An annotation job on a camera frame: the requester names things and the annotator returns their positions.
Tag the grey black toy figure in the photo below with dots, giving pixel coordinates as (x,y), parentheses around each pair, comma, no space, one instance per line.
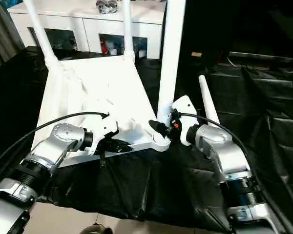
(107,6)

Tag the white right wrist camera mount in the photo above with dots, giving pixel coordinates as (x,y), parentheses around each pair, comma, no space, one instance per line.
(186,109)

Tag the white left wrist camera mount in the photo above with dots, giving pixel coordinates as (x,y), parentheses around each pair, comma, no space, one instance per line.
(105,126)

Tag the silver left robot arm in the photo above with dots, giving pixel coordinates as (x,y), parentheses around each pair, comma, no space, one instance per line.
(51,146)

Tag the black mat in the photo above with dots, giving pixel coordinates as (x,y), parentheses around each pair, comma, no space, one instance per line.
(149,190)

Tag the red bottle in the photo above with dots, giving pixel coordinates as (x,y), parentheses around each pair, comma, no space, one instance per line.
(103,46)

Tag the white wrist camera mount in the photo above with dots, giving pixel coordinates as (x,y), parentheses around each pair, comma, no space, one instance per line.
(186,109)
(105,126)

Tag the black flat board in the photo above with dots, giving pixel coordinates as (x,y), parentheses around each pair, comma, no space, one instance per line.
(263,58)

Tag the white plastic table leg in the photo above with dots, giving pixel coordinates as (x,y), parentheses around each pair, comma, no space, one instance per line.
(127,29)
(208,100)
(171,61)
(41,31)

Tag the white cabinet with glass doors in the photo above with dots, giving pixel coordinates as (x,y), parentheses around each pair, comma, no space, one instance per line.
(88,22)

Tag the white plastic table top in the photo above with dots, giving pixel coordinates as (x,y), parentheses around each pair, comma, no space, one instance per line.
(88,92)

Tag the grey brown curtain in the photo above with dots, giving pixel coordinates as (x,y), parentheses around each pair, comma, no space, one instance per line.
(2,31)

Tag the small tan label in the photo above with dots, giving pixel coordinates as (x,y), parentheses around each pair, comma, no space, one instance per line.
(196,54)

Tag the small white jar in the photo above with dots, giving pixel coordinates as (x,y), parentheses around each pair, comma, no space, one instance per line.
(113,51)
(142,53)

